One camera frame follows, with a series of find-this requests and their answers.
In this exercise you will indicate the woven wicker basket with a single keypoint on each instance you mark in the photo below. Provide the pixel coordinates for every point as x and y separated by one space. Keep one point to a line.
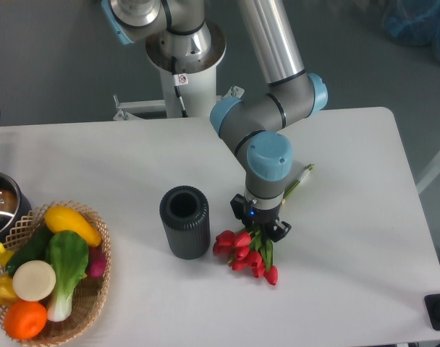
90 294

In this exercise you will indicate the orange fruit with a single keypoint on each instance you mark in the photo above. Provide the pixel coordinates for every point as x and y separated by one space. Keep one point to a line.
25 319

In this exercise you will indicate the white frame at right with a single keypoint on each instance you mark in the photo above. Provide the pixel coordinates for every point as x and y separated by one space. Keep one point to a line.
429 173

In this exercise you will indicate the yellow squash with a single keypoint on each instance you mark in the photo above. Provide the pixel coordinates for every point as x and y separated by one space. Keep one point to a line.
60 218

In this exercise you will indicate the dark green cucumber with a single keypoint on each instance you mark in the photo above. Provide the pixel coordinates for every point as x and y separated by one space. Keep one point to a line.
33 249

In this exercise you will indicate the yellow bell pepper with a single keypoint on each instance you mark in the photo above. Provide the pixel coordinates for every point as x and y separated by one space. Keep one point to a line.
8 296

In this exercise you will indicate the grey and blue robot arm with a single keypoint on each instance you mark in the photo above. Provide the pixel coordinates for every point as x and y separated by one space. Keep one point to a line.
252 132

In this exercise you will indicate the small yellow banana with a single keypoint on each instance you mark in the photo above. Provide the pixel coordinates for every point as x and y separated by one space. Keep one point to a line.
5 255

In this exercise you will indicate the purple radish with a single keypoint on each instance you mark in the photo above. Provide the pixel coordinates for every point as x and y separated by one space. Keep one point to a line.
96 263

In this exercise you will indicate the black device at table edge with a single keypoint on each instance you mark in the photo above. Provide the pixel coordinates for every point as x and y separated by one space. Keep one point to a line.
432 302

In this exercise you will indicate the cream round disc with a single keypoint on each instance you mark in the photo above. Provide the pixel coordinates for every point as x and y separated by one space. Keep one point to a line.
34 280

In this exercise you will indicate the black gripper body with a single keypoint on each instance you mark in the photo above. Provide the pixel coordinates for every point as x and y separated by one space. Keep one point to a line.
252 214

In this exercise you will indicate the dark grey ribbed vase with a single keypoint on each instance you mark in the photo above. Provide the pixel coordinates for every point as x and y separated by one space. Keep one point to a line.
184 213

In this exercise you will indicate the green bok choy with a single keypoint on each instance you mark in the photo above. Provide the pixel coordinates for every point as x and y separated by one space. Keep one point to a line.
67 253

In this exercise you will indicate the blue plastic bag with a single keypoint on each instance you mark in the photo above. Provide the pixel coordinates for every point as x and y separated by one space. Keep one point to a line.
413 23

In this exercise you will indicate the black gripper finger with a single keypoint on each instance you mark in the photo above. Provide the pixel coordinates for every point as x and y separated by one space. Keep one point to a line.
277 230
238 208

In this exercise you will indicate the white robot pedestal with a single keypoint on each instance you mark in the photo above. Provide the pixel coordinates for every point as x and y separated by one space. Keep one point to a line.
187 69

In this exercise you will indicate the red tulip bouquet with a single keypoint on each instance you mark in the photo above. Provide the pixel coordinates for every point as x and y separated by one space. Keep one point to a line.
248 248

